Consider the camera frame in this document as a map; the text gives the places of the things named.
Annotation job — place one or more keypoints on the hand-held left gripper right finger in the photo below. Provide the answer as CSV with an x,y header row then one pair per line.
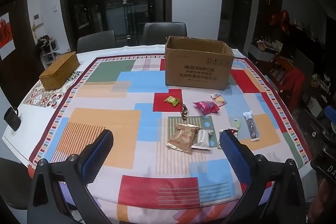
x,y
235,158

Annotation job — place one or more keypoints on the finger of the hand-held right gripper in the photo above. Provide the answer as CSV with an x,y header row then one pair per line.
x,y
331,113
321,133

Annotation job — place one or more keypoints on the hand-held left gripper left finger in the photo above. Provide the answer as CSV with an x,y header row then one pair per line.
x,y
98,154

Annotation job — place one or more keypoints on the white yellow snack packet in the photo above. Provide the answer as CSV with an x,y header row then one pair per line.
x,y
218,99

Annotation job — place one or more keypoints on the green yellow candy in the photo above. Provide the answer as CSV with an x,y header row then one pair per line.
x,y
172,101

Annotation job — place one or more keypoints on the brown cardboard box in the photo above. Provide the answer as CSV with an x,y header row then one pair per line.
x,y
195,69

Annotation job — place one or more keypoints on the person's right hand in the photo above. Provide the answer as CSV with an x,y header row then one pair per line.
x,y
326,197

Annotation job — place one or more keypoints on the small silver packet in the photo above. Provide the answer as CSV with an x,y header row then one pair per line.
x,y
219,140

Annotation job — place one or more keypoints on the small pale green candy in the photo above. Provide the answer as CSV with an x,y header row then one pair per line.
x,y
237,123

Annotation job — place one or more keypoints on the long dark snack packet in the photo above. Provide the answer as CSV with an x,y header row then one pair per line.
x,y
252,127

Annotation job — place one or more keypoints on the silver snack packet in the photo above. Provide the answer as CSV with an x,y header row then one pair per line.
x,y
203,140

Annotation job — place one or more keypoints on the red garment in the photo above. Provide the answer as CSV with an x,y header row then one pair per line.
x,y
295,87

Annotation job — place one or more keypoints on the orange brown snack packet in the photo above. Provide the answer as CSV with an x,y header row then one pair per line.
x,y
182,138

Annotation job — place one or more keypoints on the grey upholstered chair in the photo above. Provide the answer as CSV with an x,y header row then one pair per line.
x,y
97,41
303,64
164,32

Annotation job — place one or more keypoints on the pink snack packet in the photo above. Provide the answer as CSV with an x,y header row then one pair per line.
x,y
207,107

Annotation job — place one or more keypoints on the colourful geometric tablecloth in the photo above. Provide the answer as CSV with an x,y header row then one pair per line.
x,y
136,108

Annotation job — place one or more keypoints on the brown wooden chair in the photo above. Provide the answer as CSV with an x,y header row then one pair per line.
x,y
278,71

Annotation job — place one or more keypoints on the gold brown wrapped candy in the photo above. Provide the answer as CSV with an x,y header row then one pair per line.
x,y
184,112

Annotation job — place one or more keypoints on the floral patterned cloth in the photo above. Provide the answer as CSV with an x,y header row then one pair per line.
x,y
44,98

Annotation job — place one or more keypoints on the dark chair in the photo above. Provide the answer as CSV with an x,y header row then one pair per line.
x,y
13,182

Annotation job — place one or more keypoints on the woven rattan lidded box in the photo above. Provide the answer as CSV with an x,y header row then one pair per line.
x,y
59,71

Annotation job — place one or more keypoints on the white low cabinet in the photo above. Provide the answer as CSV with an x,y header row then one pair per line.
x,y
262,52

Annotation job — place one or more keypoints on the red foil balloons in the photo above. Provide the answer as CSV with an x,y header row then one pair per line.
x,y
282,20

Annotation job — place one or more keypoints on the white storage shelf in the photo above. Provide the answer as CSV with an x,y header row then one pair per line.
x,y
50,53

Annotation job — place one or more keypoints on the white intercom panel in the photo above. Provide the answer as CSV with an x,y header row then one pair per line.
x,y
38,19

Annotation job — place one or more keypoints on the red white wall poster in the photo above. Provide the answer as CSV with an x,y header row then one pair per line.
x,y
5,37

